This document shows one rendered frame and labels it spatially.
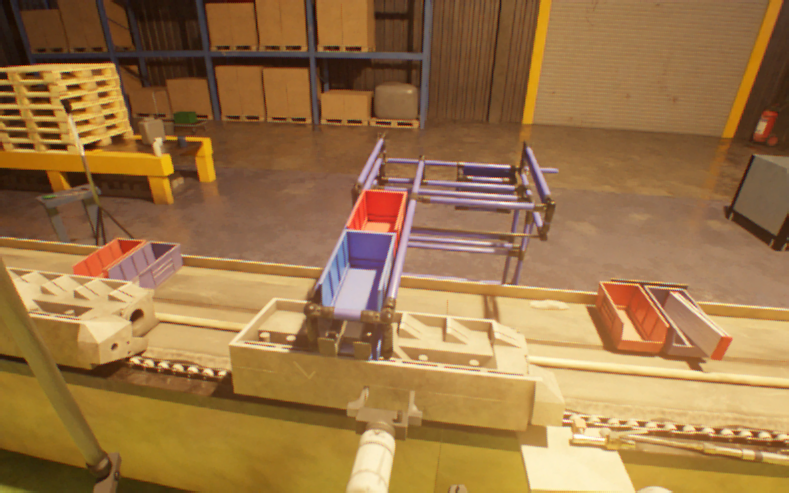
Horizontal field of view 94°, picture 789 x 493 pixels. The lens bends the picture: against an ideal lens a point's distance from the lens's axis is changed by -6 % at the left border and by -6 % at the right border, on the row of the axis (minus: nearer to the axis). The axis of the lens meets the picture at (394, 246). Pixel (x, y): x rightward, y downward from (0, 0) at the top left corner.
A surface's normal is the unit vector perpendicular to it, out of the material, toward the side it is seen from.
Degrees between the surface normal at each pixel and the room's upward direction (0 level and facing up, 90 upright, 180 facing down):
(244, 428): 90
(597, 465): 0
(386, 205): 94
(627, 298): 88
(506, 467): 90
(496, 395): 80
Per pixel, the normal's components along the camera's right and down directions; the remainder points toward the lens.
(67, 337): -0.13, 0.30
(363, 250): -0.14, 0.52
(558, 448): 0.02, -0.88
